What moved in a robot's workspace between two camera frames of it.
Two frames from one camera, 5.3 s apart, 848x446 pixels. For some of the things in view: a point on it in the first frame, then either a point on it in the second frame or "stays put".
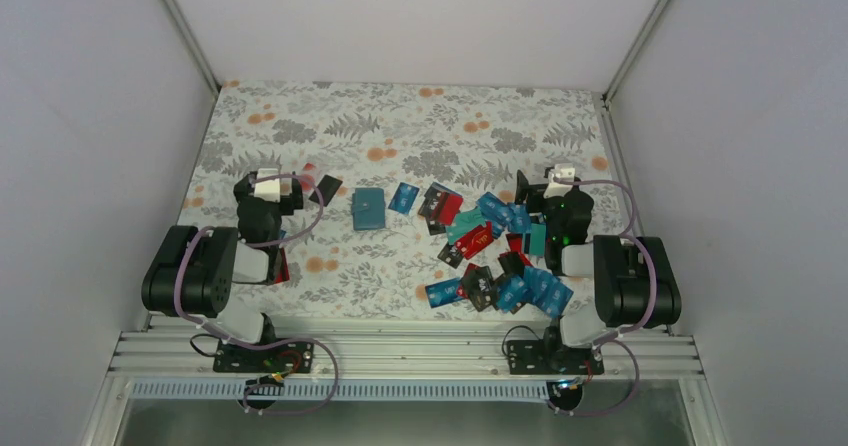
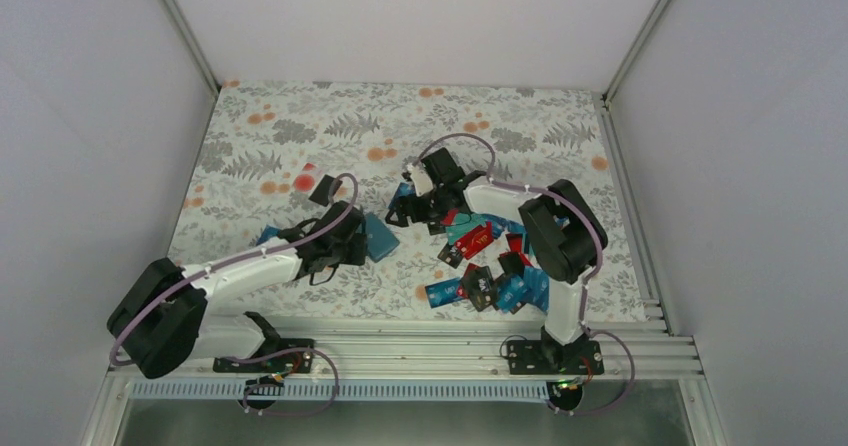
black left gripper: (294, 200) -> (357, 256)
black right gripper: (524, 187) -> (416, 214)
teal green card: (465, 222) stays put
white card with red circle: (307, 183) stays put
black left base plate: (291, 357) stays put
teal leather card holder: (368, 209) -> (379, 240)
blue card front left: (443, 293) stays put
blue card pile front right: (540, 288) stays put
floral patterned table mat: (410, 192) stays put
